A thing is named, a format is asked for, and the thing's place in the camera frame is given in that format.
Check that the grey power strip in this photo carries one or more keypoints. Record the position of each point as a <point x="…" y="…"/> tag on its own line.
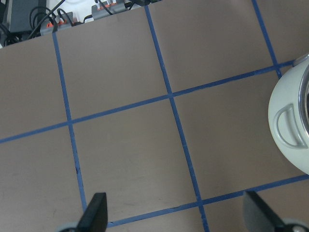
<point x="59" y="22"/>

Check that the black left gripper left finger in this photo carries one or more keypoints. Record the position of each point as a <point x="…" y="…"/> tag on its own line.
<point x="94" y="219"/>

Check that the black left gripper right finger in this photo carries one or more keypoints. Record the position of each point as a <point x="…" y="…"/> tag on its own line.
<point x="260" y="217"/>

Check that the black power adapter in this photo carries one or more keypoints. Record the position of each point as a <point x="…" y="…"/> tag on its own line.
<point x="19" y="11"/>

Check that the pale green cooking pot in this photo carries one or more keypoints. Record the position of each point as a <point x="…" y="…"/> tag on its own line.
<point x="288" y="114"/>

